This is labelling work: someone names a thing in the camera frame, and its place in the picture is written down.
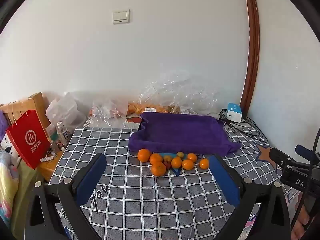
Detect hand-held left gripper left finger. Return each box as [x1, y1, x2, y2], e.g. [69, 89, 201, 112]
[25, 152, 107, 240]

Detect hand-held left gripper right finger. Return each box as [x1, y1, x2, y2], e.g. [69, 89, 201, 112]
[209, 154, 292, 240]

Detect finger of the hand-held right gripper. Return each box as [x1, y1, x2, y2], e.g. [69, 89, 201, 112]
[295, 144, 320, 164]
[269, 147, 297, 167]

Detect large orange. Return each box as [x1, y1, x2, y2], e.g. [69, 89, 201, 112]
[149, 153, 163, 165]
[137, 148, 152, 162]
[150, 162, 167, 177]

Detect purple towel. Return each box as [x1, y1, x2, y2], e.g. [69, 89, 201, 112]
[128, 112, 242, 155]

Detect person's right hand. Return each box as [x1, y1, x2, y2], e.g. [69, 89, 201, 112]
[291, 204, 313, 240]

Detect wooden side table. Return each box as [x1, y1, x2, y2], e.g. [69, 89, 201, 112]
[37, 145, 65, 183]

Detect clear water bottle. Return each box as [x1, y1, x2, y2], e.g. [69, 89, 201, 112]
[55, 121, 70, 145]

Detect grey checked tablecloth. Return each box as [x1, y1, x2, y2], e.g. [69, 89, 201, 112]
[49, 120, 300, 240]

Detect white and blue charger box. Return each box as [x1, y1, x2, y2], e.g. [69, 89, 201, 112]
[226, 102, 242, 123]

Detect small clear plastic bag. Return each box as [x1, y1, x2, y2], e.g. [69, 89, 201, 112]
[87, 97, 129, 128]

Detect white plastic bag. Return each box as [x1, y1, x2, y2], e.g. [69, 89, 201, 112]
[45, 92, 87, 130]

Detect red paper bag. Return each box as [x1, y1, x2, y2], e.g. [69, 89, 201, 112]
[5, 101, 52, 170]

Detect colourful blanket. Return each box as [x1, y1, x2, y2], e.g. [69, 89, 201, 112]
[0, 150, 25, 230]

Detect white power strip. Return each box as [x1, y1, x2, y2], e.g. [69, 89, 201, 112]
[0, 132, 22, 165]

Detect large clear plastic bag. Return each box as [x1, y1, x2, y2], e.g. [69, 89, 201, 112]
[127, 71, 219, 117]

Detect black cables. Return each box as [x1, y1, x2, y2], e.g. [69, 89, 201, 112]
[219, 109, 270, 145]

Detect brown wooden door frame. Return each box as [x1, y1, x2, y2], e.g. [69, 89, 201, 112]
[240, 0, 260, 118]

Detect white light switch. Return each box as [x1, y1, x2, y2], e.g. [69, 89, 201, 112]
[112, 9, 130, 25]

